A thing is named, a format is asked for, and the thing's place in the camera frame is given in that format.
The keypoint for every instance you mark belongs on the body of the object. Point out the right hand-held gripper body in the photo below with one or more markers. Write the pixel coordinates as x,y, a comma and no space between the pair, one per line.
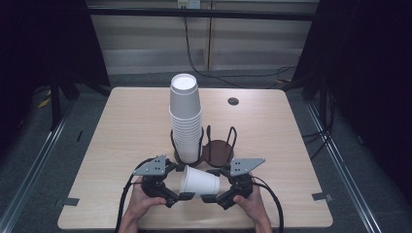
241,184

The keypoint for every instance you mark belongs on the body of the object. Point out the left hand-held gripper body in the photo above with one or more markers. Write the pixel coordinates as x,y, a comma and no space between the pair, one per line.
154,186

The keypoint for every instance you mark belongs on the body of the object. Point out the single white paper cup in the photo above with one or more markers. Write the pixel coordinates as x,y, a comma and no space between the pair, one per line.
200,181

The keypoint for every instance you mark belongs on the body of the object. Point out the stack of white paper cups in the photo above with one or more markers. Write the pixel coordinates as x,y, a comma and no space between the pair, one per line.
185,123

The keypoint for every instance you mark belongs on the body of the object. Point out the person's left hand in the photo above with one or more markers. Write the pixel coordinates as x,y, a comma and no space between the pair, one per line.
139,205

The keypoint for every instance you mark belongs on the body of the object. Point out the person's right hand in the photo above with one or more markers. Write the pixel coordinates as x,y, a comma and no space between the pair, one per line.
256,207

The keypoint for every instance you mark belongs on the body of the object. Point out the dark round table grommet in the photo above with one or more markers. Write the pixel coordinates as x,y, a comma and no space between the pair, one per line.
233,101

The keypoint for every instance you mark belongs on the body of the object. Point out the grey tape strip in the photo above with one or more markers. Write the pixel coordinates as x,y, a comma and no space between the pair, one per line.
322,196
69,202

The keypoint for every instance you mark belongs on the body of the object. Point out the black background desk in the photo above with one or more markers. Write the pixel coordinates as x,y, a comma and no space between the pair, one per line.
194,14

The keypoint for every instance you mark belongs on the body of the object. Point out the black curtain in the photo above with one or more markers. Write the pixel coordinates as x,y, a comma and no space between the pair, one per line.
366,81
42,42

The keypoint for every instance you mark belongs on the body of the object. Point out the white outlet with yellow label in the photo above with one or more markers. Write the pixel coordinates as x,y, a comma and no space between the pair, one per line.
183,3

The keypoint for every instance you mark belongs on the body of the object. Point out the metal floor rail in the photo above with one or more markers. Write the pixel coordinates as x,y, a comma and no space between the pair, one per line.
39,158
343,168

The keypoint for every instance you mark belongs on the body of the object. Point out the plain white wall outlet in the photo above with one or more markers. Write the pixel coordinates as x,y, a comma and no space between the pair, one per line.
194,3

